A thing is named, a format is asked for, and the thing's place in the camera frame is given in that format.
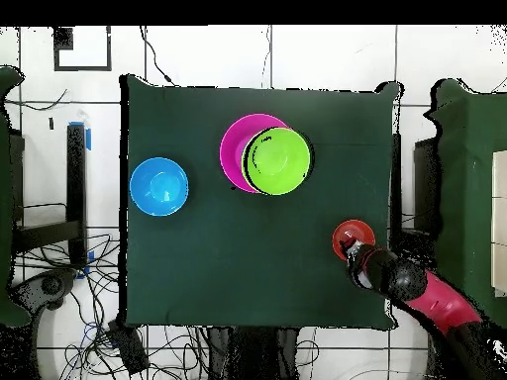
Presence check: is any orange bowl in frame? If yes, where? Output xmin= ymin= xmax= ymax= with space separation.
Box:
xmin=331 ymin=219 xmax=376 ymax=262

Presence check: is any lime green bowl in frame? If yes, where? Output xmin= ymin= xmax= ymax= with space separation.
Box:
xmin=241 ymin=127 xmax=312 ymax=197

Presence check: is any large pink bowl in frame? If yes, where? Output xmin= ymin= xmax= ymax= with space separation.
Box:
xmin=219 ymin=113 xmax=292 ymax=194

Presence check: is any green cloth covered side table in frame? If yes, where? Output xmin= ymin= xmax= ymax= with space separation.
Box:
xmin=0 ymin=64 xmax=32 ymax=329
xmin=423 ymin=78 xmax=507 ymax=330

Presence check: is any dark green tablecloth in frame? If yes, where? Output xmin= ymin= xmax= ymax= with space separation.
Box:
xmin=119 ymin=74 xmax=403 ymax=332

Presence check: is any large light blue bowl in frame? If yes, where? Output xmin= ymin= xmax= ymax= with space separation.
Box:
xmin=129 ymin=156 xmax=190 ymax=218

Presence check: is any black power brick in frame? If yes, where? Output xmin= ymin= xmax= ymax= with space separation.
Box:
xmin=108 ymin=320 xmax=151 ymax=375

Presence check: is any black stand with blue tape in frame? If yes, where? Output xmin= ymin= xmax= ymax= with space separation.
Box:
xmin=11 ymin=121 xmax=93 ymax=280

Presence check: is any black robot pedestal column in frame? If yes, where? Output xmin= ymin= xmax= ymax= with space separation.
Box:
xmin=207 ymin=326 xmax=300 ymax=380

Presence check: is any black floor cable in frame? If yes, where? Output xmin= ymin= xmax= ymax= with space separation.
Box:
xmin=138 ymin=26 xmax=177 ymax=86

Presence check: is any tangle of black cables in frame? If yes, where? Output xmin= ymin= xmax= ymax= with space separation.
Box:
xmin=15 ymin=233 xmax=209 ymax=380

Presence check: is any black pedestal foot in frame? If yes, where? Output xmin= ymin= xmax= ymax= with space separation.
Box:
xmin=9 ymin=268 xmax=78 ymax=314

